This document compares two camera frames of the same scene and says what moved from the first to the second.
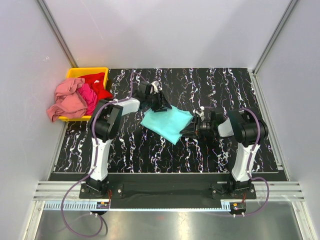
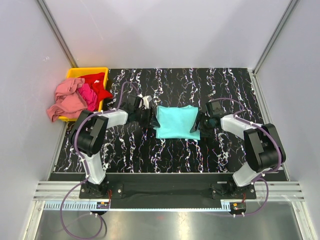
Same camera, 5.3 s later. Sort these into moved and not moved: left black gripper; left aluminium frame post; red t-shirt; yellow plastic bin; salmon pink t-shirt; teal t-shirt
Moved: teal t-shirt; left black gripper
Not moved: yellow plastic bin; left aluminium frame post; red t-shirt; salmon pink t-shirt
